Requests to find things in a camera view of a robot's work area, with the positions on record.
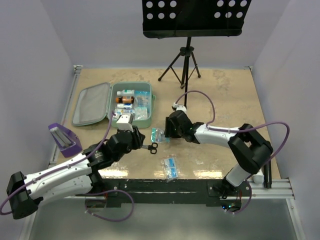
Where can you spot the black handled scissors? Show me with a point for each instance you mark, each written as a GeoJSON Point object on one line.
{"type": "Point", "coordinates": [151, 147]}

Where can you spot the white tube object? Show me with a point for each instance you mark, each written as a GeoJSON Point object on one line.
{"type": "Point", "coordinates": [258, 178]}

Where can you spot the teal header clear packet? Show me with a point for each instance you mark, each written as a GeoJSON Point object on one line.
{"type": "Point", "coordinates": [158, 136]}

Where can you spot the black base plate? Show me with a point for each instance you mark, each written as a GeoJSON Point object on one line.
{"type": "Point", "coordinates": [209, 192]}

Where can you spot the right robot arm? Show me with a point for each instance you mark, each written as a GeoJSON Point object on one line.
{"type": "Point", "coordinates": [250, 149]}

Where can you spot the mint green medicine case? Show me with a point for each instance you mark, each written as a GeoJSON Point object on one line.
{"type": "Point", "coordinates": [96, 103]}

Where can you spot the brown bottle orange cap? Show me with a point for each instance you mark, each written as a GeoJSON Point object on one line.
{"type": "Point", "coordinates": [124, 100]}

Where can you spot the white plastic bottle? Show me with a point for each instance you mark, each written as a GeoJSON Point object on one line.
{"type": "Point", "coordinates": [126, 93]}

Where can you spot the aluminium frame rail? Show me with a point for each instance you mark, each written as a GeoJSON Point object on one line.
{"type": "Point", "coordinates": [29, 220]}

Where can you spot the small blue white sachet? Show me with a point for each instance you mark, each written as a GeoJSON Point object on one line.
{"type": "Point", "coordinates": [170, 169]}

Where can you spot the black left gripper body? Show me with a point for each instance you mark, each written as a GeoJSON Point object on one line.
{"type": "Point", "coordinates": [135, 143]}

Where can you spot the black cylinder object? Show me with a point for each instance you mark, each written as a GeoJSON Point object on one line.
{"type": "Point", "coordinates": [267, 171]}

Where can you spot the purple box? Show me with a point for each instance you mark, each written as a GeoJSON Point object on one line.
{"type": "Point", "coordinates": [66, 140]}

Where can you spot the white gauze dressing packet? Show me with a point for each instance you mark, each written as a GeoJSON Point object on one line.
{"type": "Point", "coordinates": [119, 111]}

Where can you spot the black music stand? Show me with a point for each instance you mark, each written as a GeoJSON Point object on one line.
{"type": "Point", "coordinates": [192, 18]}

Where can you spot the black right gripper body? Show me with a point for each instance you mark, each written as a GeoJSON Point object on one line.
{"type": "Point", "coordinates": [171, 131]}

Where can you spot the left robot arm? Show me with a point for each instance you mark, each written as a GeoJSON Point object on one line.
{"type": "Point", "coordinates": [77, 176]}

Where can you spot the white blue bandage roll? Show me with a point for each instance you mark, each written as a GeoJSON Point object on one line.
{"type": "Point", "coordinates": [125, 106]}

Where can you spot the light blue foil pouch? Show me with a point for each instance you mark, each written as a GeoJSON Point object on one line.
{"type": "Point", "coordinates": [143, 98]}

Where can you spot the clear green dotted packet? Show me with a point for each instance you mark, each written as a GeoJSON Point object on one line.
{"type": "Point", "coordinates": [141, 113]}

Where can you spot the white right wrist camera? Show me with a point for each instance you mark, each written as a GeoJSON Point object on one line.
{"type": "Point", "coordinates": [178, 107]}

